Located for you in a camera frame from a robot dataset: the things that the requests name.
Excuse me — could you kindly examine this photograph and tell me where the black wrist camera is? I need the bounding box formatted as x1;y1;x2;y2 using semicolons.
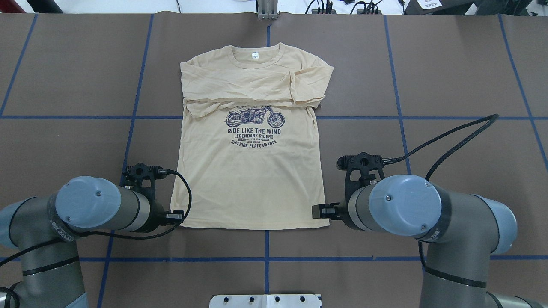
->
336;152;385;191
122;163;168;203

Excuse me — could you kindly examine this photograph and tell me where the beige long sleeve shirt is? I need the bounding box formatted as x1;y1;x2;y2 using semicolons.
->
170;43;334;230

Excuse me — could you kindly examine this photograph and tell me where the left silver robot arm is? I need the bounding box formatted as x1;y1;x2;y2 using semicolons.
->
1;176;188;308

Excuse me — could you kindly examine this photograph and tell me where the white metal base plate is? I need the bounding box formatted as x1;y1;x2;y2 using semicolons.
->
209;294;323;308

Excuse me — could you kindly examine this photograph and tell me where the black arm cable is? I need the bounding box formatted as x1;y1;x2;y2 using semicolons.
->
0;169;192;268
381;113;500;180

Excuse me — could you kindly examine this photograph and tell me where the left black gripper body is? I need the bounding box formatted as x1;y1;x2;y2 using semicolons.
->
163;210;185;225

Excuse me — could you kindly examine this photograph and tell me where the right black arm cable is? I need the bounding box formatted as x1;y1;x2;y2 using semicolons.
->
381;113;500;180

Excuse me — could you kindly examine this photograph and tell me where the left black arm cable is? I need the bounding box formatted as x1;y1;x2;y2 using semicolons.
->
0;169;192;268

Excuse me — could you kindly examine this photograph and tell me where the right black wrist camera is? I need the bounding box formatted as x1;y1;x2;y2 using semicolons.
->
336;152;385;191

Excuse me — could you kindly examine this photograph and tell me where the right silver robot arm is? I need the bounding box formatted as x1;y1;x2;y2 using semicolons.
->
312;175;547;308

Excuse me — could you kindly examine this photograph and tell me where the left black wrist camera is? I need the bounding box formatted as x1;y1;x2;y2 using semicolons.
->
122;163;168;203

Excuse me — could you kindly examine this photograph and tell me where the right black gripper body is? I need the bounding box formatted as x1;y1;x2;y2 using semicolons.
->
312;202;350;220

